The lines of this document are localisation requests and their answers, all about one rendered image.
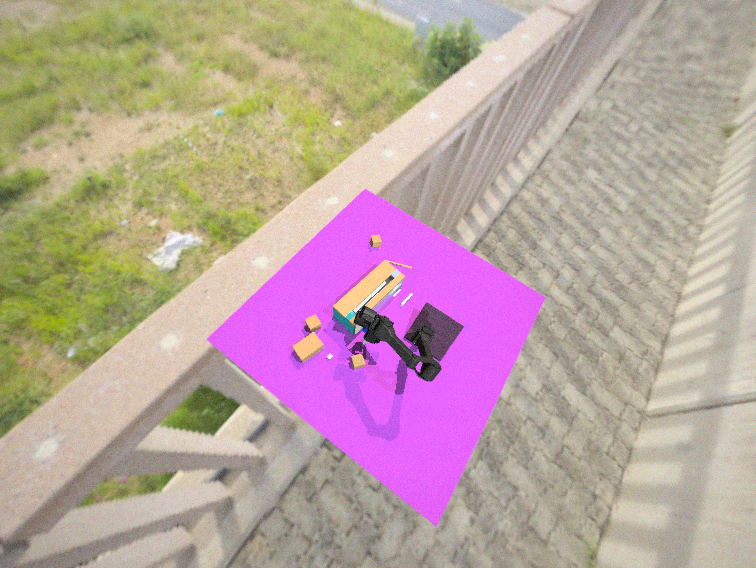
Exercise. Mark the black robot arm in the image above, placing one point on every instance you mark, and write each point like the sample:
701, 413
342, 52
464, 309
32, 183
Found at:
385, 332

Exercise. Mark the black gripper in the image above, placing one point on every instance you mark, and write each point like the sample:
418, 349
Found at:
360, 321

